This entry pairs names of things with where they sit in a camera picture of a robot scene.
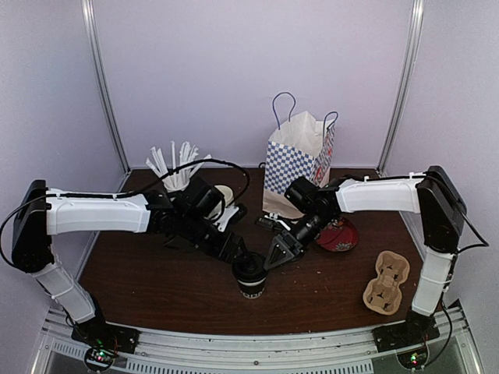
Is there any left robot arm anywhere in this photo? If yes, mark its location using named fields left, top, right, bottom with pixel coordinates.
left=11, top=178, right=246, bottom=346

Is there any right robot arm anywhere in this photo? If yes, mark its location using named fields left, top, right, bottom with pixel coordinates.
left=264, top=166, right=465, bottom=344

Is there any black plastic cup lid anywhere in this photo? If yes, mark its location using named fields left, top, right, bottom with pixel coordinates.
left=232, top=252, right=268, bottom=282

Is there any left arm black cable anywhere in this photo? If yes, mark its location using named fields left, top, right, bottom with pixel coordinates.
left=0, top=157, right=251, bottom=270

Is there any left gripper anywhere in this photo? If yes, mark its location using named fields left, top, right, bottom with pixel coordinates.
left=179, top=212, right=250, bottom=264

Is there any cardboard cup carrier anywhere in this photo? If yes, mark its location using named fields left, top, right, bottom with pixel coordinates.
left=363, top=251, right=410, bottom=316

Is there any aluminium front rail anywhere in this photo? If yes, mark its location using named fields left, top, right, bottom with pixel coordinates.
left=28, top=307, right=485, bottom=373

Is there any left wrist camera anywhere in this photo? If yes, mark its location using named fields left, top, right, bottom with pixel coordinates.
left=214, top=203, right=247, bottom=232

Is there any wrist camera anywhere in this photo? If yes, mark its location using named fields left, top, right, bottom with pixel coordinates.
left=254, top=213, right=292, bottom=232
left=214, top=203, right=247, bottom=232

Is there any left aluminium post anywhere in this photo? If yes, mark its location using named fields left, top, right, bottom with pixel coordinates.
left=81, top=0, right=131, bottom=174

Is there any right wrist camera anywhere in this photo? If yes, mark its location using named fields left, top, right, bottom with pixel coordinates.
left=254, top=213, right=292, bottom=232

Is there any white ceramic mug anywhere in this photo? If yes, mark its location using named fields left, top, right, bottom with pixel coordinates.
left=215, top=185, right=234, bottom=207

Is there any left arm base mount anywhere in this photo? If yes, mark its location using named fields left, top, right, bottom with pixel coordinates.
left=66, top=319, right=140, bottom=372

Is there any white paper cup with straws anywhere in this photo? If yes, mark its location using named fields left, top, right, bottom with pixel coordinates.
left=163, top=175, right=189, bottom=192

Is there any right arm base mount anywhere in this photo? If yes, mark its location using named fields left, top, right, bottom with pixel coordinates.
left=372, top=322, right=440, bottom=370

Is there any red floral plate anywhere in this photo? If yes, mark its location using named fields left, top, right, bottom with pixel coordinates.
left=315, top=217, right=359, bottom=252

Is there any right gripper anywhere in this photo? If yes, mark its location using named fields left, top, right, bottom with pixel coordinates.
left=264, top=210, right=334, bottom=271

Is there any blue checkered paper bag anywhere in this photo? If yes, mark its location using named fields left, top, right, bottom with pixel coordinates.
left=262, top=106, right=338, bottom=220

